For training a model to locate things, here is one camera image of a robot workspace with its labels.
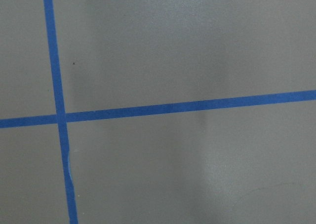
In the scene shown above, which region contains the brown paper table cover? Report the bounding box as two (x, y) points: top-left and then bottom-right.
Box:
(0, 0), (316, 224)

